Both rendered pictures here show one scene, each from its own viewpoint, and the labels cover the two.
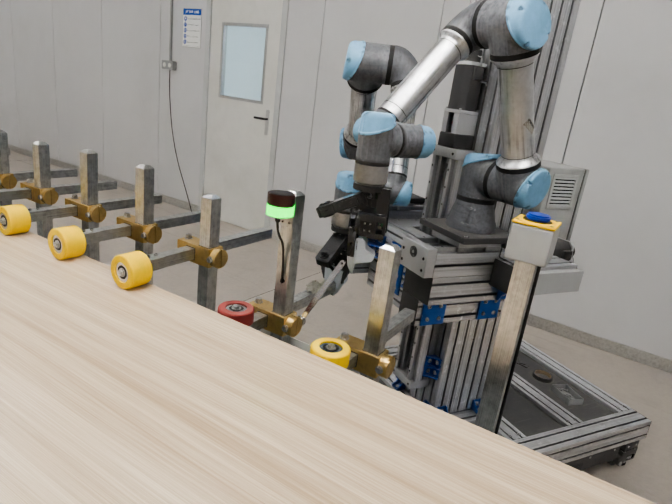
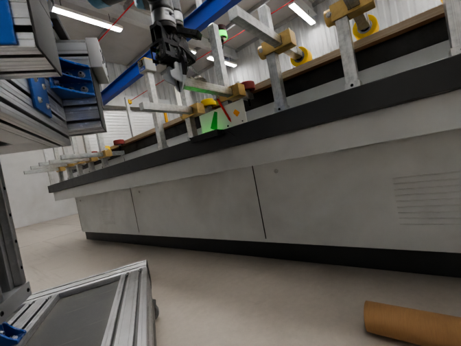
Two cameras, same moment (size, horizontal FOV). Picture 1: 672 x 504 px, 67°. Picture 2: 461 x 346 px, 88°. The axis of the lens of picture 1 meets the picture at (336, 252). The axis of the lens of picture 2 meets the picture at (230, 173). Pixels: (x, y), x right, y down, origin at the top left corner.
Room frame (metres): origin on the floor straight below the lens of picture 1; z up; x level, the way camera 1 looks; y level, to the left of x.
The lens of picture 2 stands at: (2.17, 0.23, 0.54)
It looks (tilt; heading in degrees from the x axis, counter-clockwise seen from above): 2 degrees down; 189
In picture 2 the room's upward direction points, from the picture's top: 11 degrees counter-clockwise
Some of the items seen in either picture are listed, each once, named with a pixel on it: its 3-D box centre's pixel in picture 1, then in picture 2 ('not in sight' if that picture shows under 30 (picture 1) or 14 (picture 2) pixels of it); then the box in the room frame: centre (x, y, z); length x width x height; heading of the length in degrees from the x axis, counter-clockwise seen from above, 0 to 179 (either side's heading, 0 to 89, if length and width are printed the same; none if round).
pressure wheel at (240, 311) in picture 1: (234, 328); (247, 94); (1.02, 0.20, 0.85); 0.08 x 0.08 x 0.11
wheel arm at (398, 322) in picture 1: (372, 342); (182, 110); (1.07, -0.11, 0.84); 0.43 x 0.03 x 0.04; 150
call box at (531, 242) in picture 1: (532, 241); (147, 67); (0.85, -0.34, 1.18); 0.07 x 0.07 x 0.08; 60
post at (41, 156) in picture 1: (44, 214); not in sight; (1.60, 0.98, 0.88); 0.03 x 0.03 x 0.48; 60
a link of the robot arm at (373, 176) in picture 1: (370, 174); (174, 20); (1.12, -0.05, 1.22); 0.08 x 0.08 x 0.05
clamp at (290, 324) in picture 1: (273, 318); (230, 95); (1.11, 0.13, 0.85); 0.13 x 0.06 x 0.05; 60
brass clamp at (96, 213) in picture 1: (85, 209); not in sight; (1.49, 0.78, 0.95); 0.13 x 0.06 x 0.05; 60
